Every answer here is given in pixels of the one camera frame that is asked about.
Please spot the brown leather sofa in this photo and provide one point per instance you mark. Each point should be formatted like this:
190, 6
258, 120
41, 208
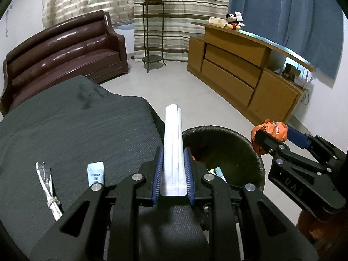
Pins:
62, 54

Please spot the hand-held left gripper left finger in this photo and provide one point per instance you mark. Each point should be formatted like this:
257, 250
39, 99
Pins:
157, 179

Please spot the black trash bin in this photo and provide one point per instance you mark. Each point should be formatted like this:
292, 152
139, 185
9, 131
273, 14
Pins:
231, 149

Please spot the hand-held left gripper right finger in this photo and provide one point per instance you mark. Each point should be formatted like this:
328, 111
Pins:
189, 179

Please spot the mouse plush toy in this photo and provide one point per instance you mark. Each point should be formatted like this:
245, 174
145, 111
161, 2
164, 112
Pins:
233, 21

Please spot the small brown box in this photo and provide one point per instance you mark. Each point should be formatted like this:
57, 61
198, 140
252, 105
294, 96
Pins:
290, 70

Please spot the orange wrapper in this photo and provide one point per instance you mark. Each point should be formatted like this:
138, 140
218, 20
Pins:
277, 129

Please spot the crumpled white printed wrapper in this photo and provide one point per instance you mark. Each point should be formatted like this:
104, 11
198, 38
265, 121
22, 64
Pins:
47, 187

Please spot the blue curtain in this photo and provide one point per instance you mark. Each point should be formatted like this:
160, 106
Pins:
285, 19

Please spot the dark grey tablecloth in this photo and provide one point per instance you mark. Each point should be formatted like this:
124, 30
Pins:
68, 130

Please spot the white router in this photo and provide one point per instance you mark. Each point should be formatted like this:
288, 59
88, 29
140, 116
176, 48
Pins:
306, 80

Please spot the striped curtain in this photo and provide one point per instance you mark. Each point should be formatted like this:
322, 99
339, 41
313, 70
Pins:
185, 19

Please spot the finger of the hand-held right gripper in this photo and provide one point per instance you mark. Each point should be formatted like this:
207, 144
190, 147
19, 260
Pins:
272, 144
297, 137

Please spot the white flat box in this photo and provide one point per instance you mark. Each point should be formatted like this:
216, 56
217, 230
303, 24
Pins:
217, 21

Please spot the long white paper box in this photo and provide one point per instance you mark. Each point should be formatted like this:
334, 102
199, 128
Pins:
172, 146

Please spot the black metal plant stand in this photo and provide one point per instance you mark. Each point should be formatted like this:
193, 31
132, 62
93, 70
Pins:
152, 59

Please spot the light blue toothpaste tube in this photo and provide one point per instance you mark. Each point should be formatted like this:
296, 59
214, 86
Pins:
219, 174

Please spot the wooden cabinet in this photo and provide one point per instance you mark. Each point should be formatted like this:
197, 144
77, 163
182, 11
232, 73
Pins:
231, 70

